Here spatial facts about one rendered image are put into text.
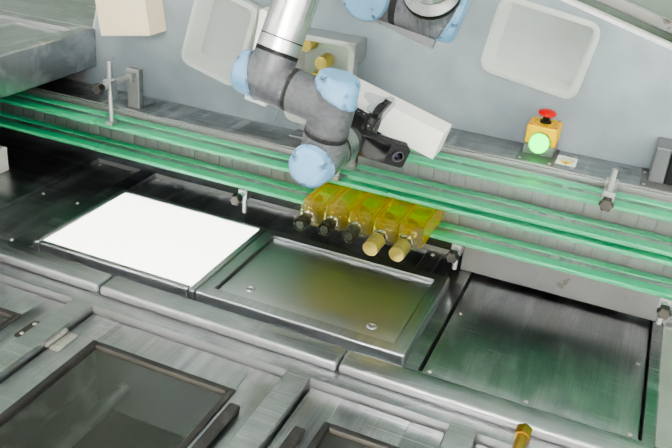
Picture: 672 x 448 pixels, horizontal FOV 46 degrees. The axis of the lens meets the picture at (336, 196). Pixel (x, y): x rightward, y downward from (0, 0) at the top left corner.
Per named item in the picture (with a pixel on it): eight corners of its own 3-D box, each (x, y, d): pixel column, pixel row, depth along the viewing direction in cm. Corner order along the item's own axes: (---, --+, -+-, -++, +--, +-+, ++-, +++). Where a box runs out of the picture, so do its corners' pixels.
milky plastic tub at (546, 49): (509, -13, 177) (501, -7, 169) (608, 18, 171) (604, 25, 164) (485, 60, 185) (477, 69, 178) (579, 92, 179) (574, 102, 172)
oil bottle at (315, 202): (333, 191, 197) (296, 224, 179) (334, 170, 195) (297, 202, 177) (353, 196, 195) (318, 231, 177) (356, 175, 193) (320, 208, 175)
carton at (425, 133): (349, 73, 165) (338, 80, 160) (452, 124, 161) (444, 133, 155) (340, 98, 168) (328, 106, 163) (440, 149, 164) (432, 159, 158)
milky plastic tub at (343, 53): (297, 110, 207) (282, 119, 200) (302, 25, 198) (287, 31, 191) (358, 124, 202) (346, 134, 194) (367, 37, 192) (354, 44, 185)
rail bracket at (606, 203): (600, 186, 171) (594, 209, 160) (608, 154, 168) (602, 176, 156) (620, 190, 170) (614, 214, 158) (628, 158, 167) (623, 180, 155)
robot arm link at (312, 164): (333, 154, 128) (321, 199, 132) (358, 134, 137) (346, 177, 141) (290, 137, 130) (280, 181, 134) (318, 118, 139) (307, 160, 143)
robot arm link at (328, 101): (290, 65, 127) (277, 126, 132) (353, 89, 124) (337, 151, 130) (311, 55, 134) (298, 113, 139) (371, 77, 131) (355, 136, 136)
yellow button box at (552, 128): (527, 142, 187) (521, 152, 180) (533, 112, 184) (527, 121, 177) (557, 149, 184) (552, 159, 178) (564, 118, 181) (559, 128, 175)
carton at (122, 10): (111, -14, 216) (93, -10, 210) (159, -15, 210) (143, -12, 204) (118, 30, 221) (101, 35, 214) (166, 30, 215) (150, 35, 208)
